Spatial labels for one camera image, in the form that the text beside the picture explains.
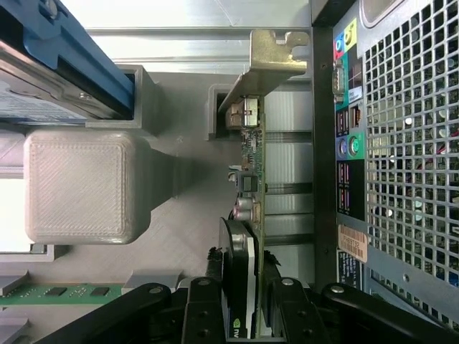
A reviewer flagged green RAM stick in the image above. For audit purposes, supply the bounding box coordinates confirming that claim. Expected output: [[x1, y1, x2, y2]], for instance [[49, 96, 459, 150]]
[[0, 282, 125, 308]]

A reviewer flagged open PC case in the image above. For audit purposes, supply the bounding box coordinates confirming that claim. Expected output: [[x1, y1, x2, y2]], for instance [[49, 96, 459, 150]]
[[310, 0, 459, 333]]

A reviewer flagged grey parts rack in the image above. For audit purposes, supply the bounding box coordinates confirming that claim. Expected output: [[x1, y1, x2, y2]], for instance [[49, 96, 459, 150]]
[[0, 64, 316, 344]]

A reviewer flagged hard disk in blue carrier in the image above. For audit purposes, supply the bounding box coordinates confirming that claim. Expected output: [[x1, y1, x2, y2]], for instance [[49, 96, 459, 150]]
[[0, 0, 136, 125]]

